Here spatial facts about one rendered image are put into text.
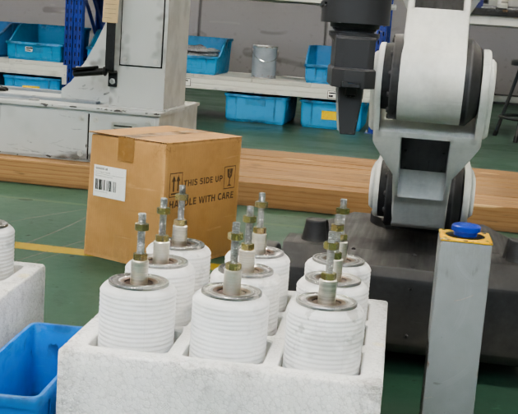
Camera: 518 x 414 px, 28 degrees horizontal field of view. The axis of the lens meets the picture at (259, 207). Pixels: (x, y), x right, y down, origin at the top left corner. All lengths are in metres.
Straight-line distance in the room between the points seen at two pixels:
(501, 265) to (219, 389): 0.70
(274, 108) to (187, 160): 3.62
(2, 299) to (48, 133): 2.06
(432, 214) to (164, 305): 0.82
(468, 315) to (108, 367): 0.50
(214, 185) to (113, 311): 1.25
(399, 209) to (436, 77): 0.37
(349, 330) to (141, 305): 0.25
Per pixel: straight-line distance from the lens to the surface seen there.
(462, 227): 1.43
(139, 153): 2.39
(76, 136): 3.50
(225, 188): 2.54
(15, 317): 1.56
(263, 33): 9.76
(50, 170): 3.46
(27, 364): 1.56
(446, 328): 1.44
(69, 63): 6.29
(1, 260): 1.59
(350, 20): 1.30
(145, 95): 3.48
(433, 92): 1.68
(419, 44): 1.70
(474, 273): 1.42
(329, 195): 3.26
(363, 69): 1.29
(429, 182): 1.93
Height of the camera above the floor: 0.58
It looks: 10 degrees down
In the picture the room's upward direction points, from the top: 4 degrees clockwise
